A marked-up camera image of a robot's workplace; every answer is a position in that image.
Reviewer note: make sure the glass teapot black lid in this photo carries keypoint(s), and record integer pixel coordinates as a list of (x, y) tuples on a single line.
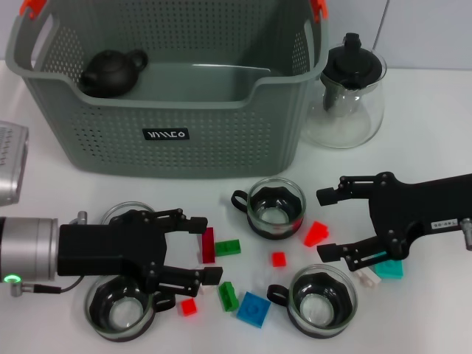
[(354, 62)]

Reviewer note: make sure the grey-green perforated storage bin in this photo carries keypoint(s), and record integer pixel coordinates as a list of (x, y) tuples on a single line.
[(221, 147)]

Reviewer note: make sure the red sloped toy brick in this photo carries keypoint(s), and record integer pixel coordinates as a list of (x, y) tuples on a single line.
[(315, 234)]

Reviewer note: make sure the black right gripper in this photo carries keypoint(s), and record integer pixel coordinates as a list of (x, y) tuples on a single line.
[(405, 210)]

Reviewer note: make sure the glass teacup black sleeve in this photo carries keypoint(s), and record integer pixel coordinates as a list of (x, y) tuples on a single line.
[(118, 317), (276, 217), (317, 313), (118, 206)]

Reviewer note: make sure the green toy brick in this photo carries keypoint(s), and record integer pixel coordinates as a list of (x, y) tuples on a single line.
[(228, 296), (228, 248)]

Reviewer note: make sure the small red square brick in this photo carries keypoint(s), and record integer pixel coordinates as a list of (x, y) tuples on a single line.
[(188, 307), (278, 259)]

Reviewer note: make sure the teal square flat brick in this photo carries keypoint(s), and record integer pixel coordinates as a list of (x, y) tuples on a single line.
[(391, 270)]

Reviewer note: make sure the blue square toy brick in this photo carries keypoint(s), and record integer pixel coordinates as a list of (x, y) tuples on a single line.
[(253, 309)]

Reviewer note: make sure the dark clay teapot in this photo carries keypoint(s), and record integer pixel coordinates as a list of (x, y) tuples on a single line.
[(110, 72)]

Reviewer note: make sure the dark red long brick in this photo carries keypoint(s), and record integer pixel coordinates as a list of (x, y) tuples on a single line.
[(208, 250)]

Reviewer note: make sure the white toy brick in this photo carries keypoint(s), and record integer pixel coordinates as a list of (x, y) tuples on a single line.
[(368, 277)]

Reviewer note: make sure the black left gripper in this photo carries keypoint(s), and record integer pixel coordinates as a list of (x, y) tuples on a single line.
[(110, 250)]

